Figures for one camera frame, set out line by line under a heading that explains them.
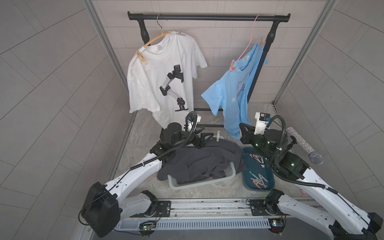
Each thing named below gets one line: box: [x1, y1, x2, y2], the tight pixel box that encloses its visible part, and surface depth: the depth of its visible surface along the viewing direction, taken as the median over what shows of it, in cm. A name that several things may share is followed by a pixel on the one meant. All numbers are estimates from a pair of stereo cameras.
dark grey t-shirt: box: [157, 138, 243, 184], surface depth 77 cm
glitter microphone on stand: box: [286, 127, 324, 165], surface depth 67 cm
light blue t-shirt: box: [201, 44, 268, 140], surface depth 75 cm
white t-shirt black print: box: [127, 32, 208, 130], surface depth 76 cm
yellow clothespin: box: [136, 50, 148, 65], surface depth 61 cm
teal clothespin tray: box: [241, 147, 275, 192], surface depth 80 cm
